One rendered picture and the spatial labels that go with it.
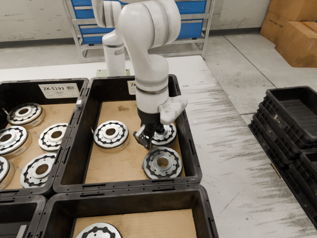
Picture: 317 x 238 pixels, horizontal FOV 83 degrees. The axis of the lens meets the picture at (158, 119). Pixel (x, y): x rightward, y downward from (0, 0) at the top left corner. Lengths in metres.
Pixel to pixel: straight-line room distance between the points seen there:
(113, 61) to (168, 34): 0.57
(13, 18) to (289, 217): 3.75
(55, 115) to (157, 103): 0.44
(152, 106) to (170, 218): 0.25
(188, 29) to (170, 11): 2.26
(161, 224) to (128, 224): 0.07
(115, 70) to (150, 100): 0.53
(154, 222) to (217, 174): 0.31
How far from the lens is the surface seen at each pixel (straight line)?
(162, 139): 0.52
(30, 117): 0.71
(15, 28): 3.77
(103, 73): 1.00
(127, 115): 0.64
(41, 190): 0.43
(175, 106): 0.38
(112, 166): 0.52
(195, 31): 2.62
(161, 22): 0.31
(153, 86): 0.35
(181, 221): 0.46
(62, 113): 0.72
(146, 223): 0.45
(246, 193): 0.67
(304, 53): 3.12
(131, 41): 0.30
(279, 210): 0.70
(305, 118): 1.42
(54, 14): 3.47
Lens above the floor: 1.27
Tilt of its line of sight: 46 degrees down
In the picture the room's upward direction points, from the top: straight up
